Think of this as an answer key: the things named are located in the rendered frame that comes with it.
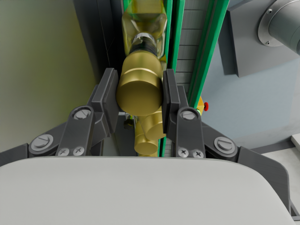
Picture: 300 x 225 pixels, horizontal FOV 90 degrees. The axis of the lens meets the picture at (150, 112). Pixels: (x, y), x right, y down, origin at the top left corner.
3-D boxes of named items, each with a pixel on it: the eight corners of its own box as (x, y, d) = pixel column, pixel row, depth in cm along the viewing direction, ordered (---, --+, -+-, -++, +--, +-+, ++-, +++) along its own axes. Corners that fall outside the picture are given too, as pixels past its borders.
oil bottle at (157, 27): (134, -8, 31) (116, 18, 16) (160, -8, 31) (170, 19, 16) (135, 22, 35) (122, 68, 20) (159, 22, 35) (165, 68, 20)
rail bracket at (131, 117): (115, 92, 50) (106, 122, 40) (136, 92, 50) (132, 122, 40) (117, 101, 52) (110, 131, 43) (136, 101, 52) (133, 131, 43)
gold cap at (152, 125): (132, 97, 17) (145, 126, 15) (161, 91, 18) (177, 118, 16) (133, 116, 20) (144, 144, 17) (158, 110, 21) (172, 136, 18)
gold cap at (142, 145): (135, 117, 23) (132, 141, 20) (158, 117, 23) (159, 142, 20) (136, 132, 25) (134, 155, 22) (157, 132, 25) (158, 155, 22)
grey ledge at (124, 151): (110, 81, 58) (103, 101, 49) (133, 81, 58) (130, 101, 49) (131, 179, 124) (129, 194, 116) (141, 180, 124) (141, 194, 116)
